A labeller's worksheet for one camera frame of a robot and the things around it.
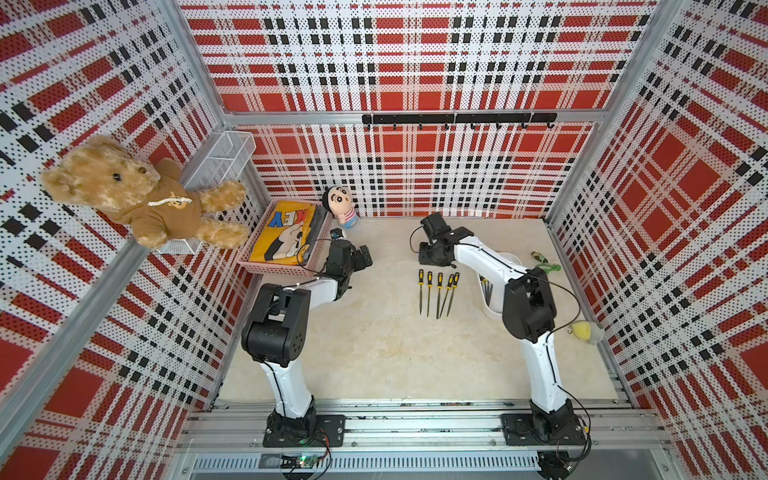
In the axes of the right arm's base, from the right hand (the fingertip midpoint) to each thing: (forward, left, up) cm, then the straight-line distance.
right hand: (430, 256), depth 99 cm
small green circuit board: (-56, +32, -7) cm, 64 cm away
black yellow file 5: (-7, -8, -9) cm, 14 cm away
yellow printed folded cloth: (+10, +53, -2) cm, 54 cm away
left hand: (+2, +24, 0) cm, 24 cm away
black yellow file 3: (-7, -3, -9) cm, 12 cm away
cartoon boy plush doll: (+21, +33, +6) cm, 40 cm away
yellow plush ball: (-24, -44, -5) cm, 50 cm away
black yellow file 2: (-6, 0, -9) cm, 11 cm away
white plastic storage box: (+3, -29, -5) cm, 30 cm away
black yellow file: (-6, +3, -8) cm, 10 cm away
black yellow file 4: (-7, -6, -9) cm, 13 cm away
